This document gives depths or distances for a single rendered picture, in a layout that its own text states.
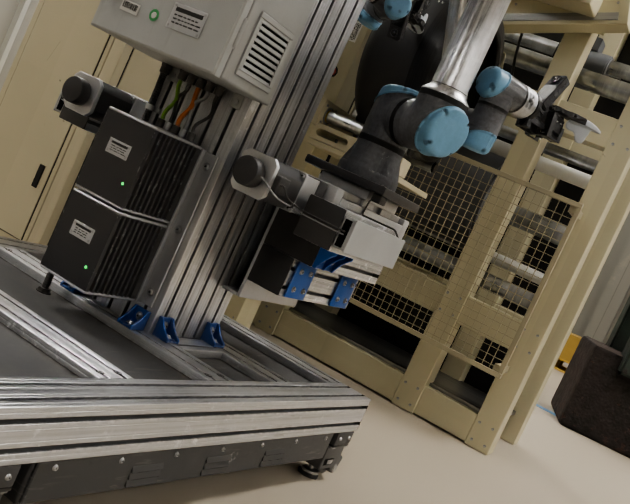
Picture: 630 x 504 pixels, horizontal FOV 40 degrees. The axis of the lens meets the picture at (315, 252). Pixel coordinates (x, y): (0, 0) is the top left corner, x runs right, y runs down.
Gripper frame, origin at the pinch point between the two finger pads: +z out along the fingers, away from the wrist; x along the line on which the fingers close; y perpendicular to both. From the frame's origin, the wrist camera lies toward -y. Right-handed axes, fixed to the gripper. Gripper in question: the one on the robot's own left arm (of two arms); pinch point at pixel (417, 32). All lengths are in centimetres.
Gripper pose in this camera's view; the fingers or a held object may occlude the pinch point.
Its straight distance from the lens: 289.5
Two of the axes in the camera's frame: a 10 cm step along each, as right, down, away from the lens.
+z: 3.5, 2.3, 9.1
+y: 4.6, -8.9, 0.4
